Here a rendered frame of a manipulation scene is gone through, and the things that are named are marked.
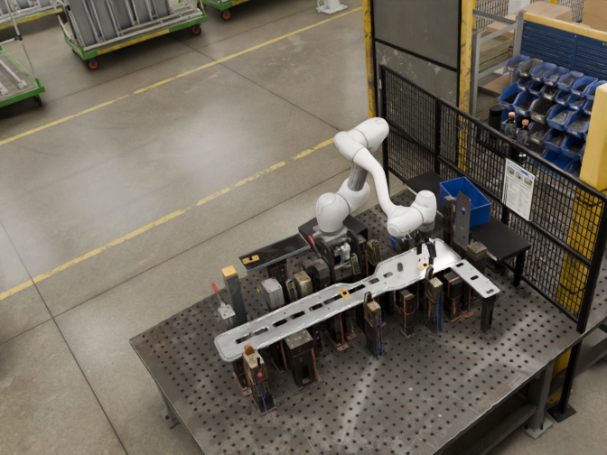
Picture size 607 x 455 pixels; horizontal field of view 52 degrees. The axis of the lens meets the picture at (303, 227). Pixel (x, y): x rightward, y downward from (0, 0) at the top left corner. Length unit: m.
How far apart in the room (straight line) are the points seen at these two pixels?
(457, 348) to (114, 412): 2.26
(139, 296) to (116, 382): 0.83
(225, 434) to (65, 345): 2.09
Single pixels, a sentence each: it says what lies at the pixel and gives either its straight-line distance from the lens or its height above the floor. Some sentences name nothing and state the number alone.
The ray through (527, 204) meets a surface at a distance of 3.43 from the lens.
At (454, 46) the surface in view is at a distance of 5.25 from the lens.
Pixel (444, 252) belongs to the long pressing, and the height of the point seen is 1.00.
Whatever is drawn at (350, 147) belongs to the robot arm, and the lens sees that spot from 3.30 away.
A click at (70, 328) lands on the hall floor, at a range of 5.07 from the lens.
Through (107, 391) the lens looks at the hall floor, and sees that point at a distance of 4.51.
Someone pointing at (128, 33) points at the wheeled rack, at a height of 0.31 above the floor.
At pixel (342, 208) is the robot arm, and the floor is 1.00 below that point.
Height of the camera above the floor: 3.27
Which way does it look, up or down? 38 degrees down
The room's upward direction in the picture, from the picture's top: 8 degrees counter-clockwise
